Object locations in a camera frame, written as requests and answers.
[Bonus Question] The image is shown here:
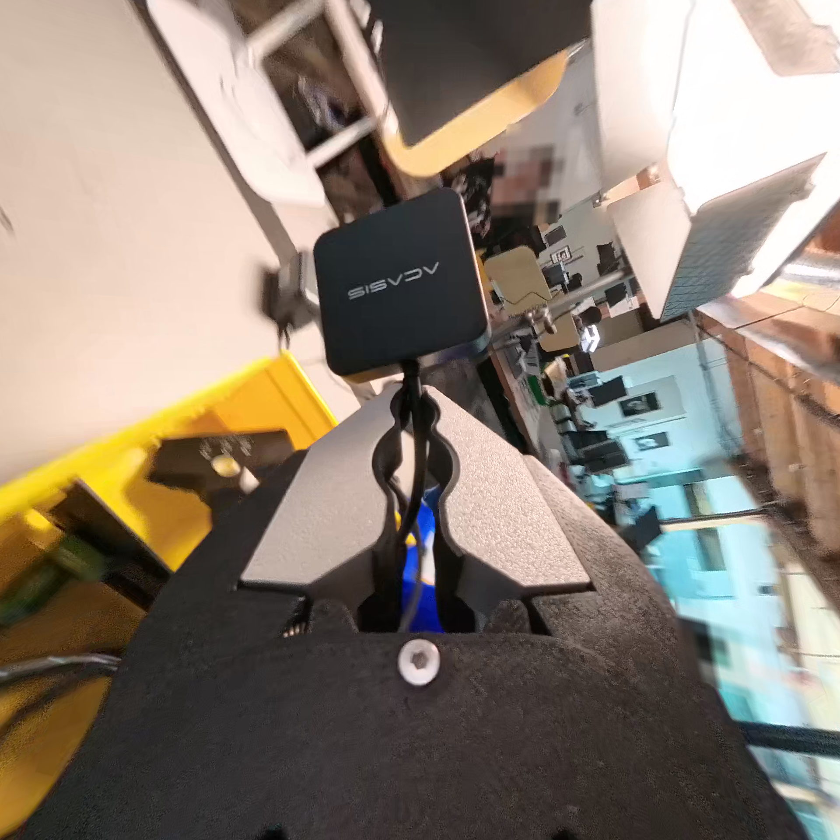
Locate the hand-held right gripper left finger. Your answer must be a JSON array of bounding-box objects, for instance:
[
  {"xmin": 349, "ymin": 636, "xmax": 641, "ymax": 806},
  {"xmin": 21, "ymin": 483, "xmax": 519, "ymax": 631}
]
[{"xmin": 238, "ymin": 384, "xmax": 404, "ymax": 603}]

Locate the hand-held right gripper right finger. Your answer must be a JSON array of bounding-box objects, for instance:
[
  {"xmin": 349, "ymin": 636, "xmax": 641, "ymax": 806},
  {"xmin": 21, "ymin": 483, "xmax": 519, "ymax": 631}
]
[{"xmin": 422, "ymin": 386, "xmax": 593, "ymax": 616}]

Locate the blue plastic bin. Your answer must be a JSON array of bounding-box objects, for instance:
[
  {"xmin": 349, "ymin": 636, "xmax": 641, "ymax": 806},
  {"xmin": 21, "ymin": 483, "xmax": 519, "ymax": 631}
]
[{"xmin": 402, "ymin": 502, "xmax": 442, "ymax": 634}]

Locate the yellow plastic bin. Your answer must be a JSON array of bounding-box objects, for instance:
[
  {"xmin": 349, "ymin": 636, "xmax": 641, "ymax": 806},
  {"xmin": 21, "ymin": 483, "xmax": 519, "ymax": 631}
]
[{"xmin": 0, "ymin": 353, "xmax": 340, "ymax": 834}]

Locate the black hdmi switch box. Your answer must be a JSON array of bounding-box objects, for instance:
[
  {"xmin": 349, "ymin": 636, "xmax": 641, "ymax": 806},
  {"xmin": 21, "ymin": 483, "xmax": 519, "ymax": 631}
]
[{"xmin": 147, "ymin": 430, "xmax": 296, "ymax": 509}]

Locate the black usb hub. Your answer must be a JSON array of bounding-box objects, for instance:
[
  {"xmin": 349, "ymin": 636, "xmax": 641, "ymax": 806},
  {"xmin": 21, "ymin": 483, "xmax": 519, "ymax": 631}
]
[{"xmin": 312, "ymin": 187, "xmax": 493, "ymax": 379}]

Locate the dark grey power bank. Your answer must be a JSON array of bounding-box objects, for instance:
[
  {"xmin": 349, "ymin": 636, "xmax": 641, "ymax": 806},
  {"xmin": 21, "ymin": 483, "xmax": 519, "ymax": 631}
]
[{"xmin": 262, "ymin": 252, "xmax": 324, "ymax": 337}]

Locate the beige rounded divider panel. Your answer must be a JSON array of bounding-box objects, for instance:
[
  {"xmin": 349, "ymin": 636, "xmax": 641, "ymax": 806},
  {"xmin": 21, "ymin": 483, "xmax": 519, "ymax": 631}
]
[{"xmin": 484, "ymin": 246, "xmax": 553, "ymax": 308}]

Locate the white light panel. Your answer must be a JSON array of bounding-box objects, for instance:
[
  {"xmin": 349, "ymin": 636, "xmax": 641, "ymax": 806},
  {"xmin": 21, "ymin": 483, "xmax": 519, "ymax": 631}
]
[{"xmin": 591, "ymin": 0, "xmax": 840, "ymax": 322}]

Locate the black Fosmon HDMI switch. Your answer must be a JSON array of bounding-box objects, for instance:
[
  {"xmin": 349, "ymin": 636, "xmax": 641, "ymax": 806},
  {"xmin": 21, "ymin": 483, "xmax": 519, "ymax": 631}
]
[{"xmin": 49, "ymin": 479, "xmax": 175, "ymax": 592}]

